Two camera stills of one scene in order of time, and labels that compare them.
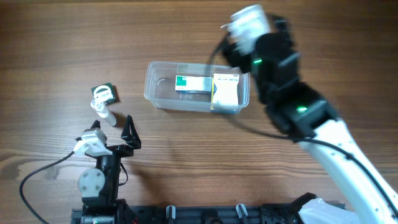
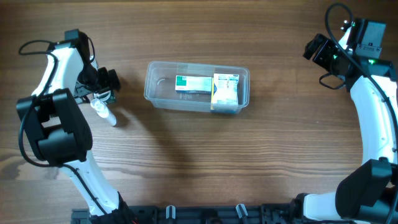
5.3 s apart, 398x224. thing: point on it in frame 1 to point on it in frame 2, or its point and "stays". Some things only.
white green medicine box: (193, 84) stays
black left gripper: (132, 138) to (107, 84)
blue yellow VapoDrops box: (231, 109) stays
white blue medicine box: (226, 92) stays
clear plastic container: (196, 87) stays
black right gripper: (234, 58) to (326, 47)
